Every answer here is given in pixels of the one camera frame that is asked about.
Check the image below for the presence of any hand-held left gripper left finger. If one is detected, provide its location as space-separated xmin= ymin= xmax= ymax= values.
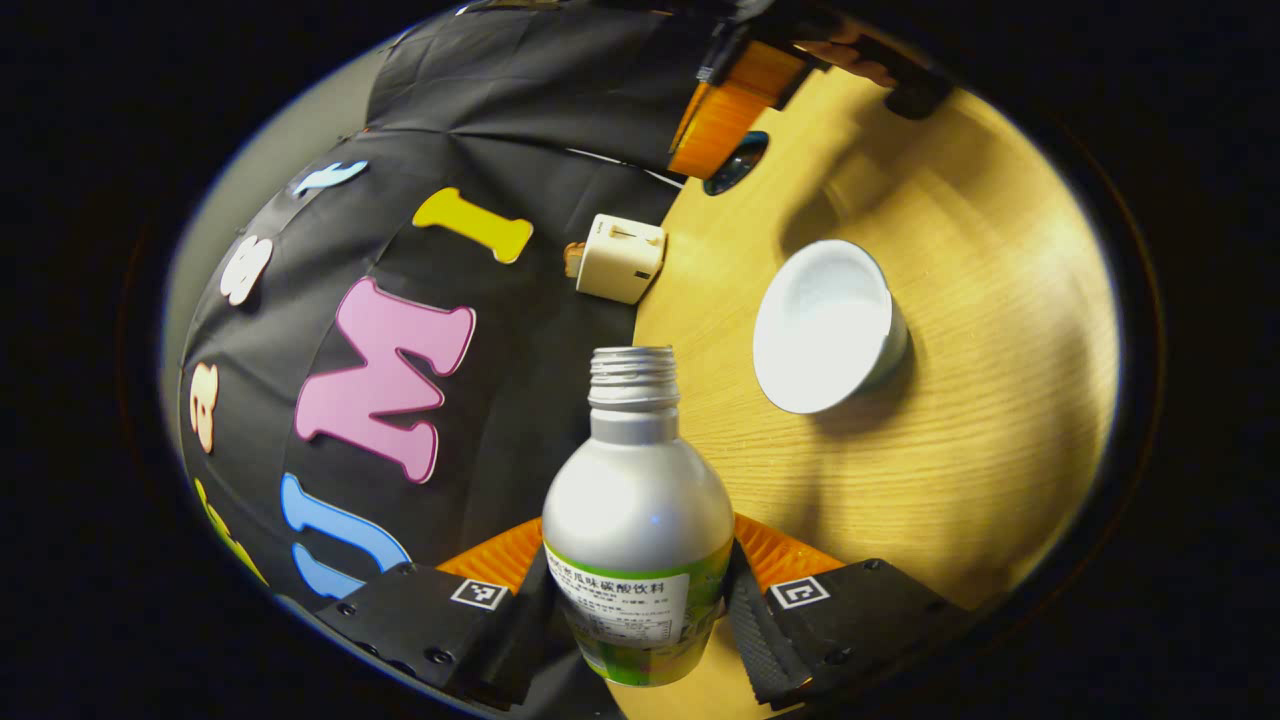
xmin=313 ymin=516 xmax=581 ymax=711

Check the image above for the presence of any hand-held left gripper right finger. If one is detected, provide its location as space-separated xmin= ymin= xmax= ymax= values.
xmin=720 ymin=512 xmax=979 ymax=712

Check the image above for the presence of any teal teacup lid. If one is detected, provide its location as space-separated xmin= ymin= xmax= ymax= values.
xmin=703 ymin=130 xmax=771 ymax=197

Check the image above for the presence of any silver green water bottle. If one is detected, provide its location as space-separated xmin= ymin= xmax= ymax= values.
xmin=541 ymin=346 xmax=736 ymax=688

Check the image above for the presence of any white teacup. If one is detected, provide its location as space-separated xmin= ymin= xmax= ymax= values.
xmin=752 ymin=239 xmax=911 ymax=416

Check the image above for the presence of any white toaster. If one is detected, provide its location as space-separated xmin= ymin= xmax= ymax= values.
xmin=576 ymin=213 xmax=668 ymax=306

